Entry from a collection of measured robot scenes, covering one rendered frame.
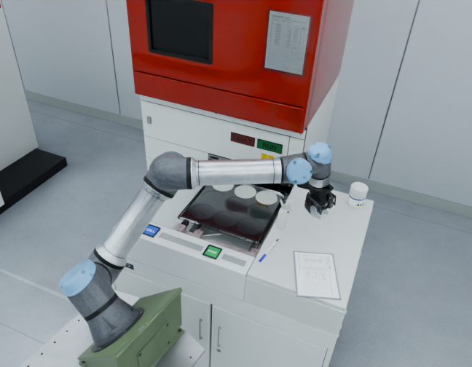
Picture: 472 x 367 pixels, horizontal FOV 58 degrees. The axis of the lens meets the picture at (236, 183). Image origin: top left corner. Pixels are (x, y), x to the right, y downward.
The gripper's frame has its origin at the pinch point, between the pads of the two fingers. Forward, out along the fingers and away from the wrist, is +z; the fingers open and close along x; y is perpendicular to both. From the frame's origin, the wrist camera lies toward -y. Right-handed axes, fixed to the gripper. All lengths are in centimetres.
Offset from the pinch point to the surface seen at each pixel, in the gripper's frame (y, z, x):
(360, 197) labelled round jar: 1.9, 6.7, 23.3
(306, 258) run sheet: 11.7, 3.2, -14.5
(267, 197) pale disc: -29.8, 16.0, -0.7
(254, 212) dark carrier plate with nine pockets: -24.9, 13.1, -11.5
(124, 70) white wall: -274, 69, 22
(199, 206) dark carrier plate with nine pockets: -41, 10, -29
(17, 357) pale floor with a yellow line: -74, 78, -135
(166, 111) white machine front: -85, -10, -16
